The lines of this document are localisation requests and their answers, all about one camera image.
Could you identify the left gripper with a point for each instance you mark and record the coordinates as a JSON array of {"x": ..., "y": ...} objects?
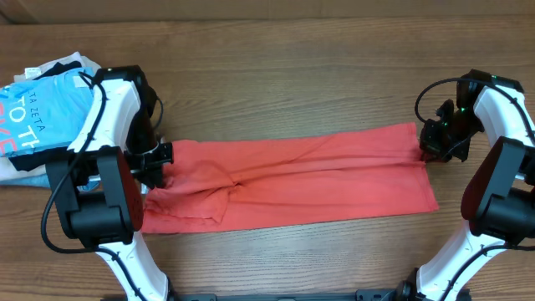
[{"x": 151, "y": 174}]

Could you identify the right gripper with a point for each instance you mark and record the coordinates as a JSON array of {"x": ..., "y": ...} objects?
[{"x": 433, "y": 149}]

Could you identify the red printed t-shirt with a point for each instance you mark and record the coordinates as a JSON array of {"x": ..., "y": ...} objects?
[{"x": 219, "y": 186}]

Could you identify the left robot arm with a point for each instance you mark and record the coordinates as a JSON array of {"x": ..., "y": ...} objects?
[{"x": 95, "y": 181}]

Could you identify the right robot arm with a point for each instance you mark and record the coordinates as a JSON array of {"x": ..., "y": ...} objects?
[{"x": 497, "y": 216}]

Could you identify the folded blue jeans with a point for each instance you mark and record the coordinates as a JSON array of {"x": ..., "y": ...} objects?
[{"x": 35, "y": 181}]

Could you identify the light blue folded t-shirt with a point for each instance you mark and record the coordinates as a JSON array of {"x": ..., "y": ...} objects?
[{"x": 41, "y": 114}]

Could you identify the black folded garment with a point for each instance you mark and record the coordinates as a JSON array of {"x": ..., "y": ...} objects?
[{"x": 30, "y": 161}]

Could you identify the beige folded garment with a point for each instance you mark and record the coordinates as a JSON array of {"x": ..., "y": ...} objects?
[{"x": 9, "y": 173}]

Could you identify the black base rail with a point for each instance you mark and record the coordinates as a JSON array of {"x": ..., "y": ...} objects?
[{"x": 359, "y": 295}]

